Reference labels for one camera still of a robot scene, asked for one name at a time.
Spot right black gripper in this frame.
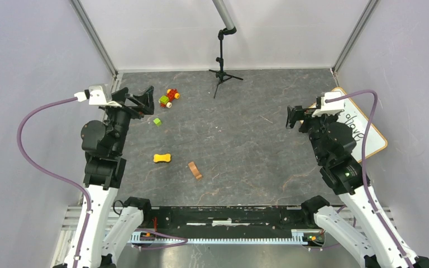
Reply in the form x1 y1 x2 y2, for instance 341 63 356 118
285 104 337 162

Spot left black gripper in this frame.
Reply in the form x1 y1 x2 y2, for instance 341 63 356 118
107 85 155 154

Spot yellow bone-shaped eraser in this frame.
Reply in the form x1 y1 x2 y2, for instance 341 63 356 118
153 153 171 163

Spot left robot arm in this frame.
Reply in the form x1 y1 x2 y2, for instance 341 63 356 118
58 84 154 267

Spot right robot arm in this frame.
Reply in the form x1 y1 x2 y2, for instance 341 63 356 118
286 106 429 267

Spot red toy brick car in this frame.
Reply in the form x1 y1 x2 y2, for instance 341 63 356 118
159 88 180 108

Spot small green cube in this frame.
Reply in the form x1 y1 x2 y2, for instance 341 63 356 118
153 118 162 126

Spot brown wooden arch block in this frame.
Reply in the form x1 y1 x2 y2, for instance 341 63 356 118
188 161 203 180

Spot black tripod stand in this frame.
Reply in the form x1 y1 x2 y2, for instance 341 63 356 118
208 27 244 99

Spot grey overhead pole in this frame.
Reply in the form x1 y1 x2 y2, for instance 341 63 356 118
212 0 237 35

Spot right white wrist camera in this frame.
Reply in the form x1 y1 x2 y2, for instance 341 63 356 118
312 91 345 117

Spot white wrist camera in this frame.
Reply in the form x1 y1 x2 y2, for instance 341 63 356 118
74 84 113 106
312 91 345 117

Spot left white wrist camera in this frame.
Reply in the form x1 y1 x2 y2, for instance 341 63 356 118
74 84 113 106

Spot white whiteboard wooden frame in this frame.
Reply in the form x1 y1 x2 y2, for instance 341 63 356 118
303 87 388 164

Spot white cable comb strip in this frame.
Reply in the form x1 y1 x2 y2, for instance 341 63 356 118
128 231 325 246

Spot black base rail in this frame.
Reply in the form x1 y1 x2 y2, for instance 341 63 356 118
141 205 321 239

